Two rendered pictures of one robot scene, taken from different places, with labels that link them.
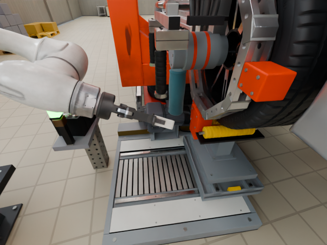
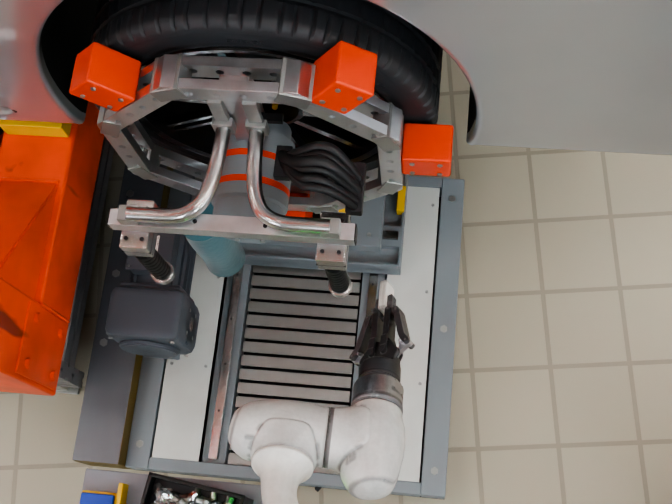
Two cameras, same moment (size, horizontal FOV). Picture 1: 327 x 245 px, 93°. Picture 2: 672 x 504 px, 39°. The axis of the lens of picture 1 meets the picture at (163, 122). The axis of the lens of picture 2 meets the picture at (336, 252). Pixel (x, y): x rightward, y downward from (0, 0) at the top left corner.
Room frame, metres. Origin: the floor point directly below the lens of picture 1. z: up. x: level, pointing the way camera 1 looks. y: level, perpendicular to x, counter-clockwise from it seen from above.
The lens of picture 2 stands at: (0.24, 0.46, 2.45)
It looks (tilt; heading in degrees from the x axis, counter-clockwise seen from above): 71 degrees down; 298
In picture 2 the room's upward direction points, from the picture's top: 16 degrees counter-clockwise
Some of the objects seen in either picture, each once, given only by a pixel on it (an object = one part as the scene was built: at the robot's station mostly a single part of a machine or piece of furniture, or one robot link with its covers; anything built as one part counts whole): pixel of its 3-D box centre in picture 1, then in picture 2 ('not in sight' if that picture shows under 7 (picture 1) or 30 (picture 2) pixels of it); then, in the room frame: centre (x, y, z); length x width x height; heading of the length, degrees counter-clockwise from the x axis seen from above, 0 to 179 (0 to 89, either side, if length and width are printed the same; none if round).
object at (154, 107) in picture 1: (172, 122); (169, 273); (0.98, -0.07, 0.26); 0.42 x 0.18 x 0.35; 97
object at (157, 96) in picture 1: (160, 73); (336, 274); (0.48, 0.01, 0.83); 0.04 x 0.04 x 0.16
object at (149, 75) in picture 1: (177, 57); (26, 178); (1.18, -0.10, 0.69); 0.52 x 0.17 x 0.35; 97
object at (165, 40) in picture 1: (171, 38); (333, 240); (0.49, -0.02, 0.93); 0.09 x 0.05 x 0.05; 97
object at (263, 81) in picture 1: (263, 80); (427, 150); (0.37, -0.25, 0.85); 0.09 x 0.08 x 0.07; 7
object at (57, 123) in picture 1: (60, 120); not in sight; (0.55, 0.46, 0.59); 0.04 x 0.04 x 0.04; 7
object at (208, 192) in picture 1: (216, 159); (310, 199); (0.70, -0.37, 0.13); 0.50 x 0.36 x 0.10; 7
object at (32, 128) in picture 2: not in sight; (39, 101); (1.21, -0.27, 0.70); 0.14 x 0.14 x 0.05; 7
